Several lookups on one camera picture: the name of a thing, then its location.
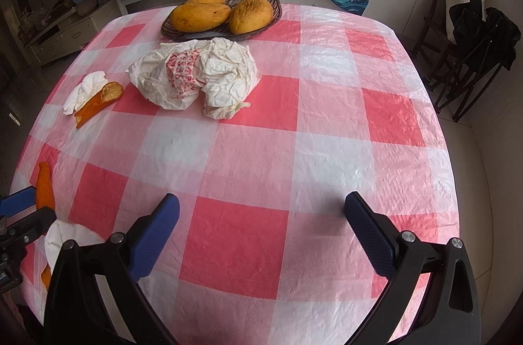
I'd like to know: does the white paper towel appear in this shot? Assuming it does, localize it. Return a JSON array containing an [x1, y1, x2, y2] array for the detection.
[[44, 220, 107, 268]]

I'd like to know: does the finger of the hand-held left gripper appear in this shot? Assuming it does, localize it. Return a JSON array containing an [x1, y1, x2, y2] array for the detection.
[[0, 186, 37, 219], [0, 207, 57, 248]]

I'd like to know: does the cream television cabinet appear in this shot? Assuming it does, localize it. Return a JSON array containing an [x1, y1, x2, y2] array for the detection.
[[25, 4, 109, 66]]

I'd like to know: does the orange peel strip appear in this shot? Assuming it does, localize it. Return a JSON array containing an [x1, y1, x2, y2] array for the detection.
[[75, 81, 124, 129], [36, 162, 56, 211]]

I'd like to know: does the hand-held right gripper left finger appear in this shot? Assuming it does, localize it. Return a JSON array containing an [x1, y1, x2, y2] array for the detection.
[[43, 193, 180, 345]]

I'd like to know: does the red white checked tablecloth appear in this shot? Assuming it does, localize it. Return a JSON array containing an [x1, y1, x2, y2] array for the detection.
[[8, 4, 460, 345]]

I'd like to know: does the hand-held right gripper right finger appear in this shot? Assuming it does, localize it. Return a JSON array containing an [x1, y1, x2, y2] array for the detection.
[[343, 190, 482, 345]]

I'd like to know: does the white plastic bag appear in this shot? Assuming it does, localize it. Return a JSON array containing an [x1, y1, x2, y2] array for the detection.
[[126, 37, 262, 120]]

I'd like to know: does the crumpled white tissue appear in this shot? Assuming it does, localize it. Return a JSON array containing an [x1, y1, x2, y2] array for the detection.
[[62, 71, 108, 116]]

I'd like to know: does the red white printed wrapper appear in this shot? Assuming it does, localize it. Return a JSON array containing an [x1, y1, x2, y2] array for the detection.
[[165, 51, 205, 98]]

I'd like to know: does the speckled round mango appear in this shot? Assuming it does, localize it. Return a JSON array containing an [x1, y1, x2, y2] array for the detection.
[[229, 0, 274, 35]]

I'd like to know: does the beige kettlebell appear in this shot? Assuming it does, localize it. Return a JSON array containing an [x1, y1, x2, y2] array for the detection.
[[71, 0, 98, 17]]

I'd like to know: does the black jacket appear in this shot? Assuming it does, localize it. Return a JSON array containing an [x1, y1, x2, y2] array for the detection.
[[449, 0, 516, 70]]

